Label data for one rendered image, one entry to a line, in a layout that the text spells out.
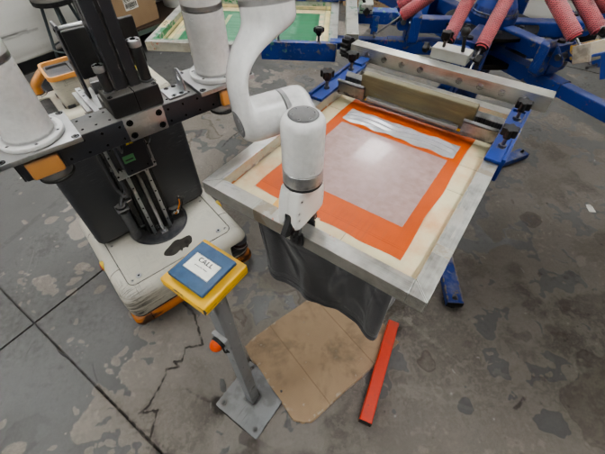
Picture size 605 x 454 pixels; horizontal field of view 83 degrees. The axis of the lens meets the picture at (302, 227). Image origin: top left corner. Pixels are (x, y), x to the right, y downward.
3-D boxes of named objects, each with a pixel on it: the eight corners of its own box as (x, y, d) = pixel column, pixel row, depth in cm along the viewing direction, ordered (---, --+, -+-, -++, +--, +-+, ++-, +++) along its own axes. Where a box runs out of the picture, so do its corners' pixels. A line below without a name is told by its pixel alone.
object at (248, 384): (256, 440, 134) (202, 341, 62) (215, 404, 143) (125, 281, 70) (289, 391, 146) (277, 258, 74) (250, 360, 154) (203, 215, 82)
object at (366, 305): (374, 346, 106) (407, 267, 73) (261, 275, 123) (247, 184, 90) (379, 338, 108) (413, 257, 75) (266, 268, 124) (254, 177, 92)
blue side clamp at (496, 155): (494, 181, 92) (506, 160, 87) (475, 174, 94) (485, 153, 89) (520, 129, 109) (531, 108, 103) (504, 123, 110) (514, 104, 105)
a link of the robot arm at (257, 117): (278, -11, 55) (294, 118, 68) (200, 3, 51) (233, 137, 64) (304, -10, 49) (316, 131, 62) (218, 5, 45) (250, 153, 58)
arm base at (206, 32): (176, 68, 93) (158, 2, 81) (217, 54, 98) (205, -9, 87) (205, 89, 85) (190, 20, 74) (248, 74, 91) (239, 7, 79)
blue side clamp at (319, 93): (320, 116, 113) (321, 96, 108) (308, 112, 115) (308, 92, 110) (364, 80, 129) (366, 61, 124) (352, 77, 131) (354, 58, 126)
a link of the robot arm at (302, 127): (251, 86, 59) (300, 74, 62) (257, 139, 67) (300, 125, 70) (293, 131, 51) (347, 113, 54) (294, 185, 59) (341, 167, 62)
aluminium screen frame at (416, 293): (421, 313, 66) (427, 304, 63) (204, 192, 88) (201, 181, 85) (519, 123, 108) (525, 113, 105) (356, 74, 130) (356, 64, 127)
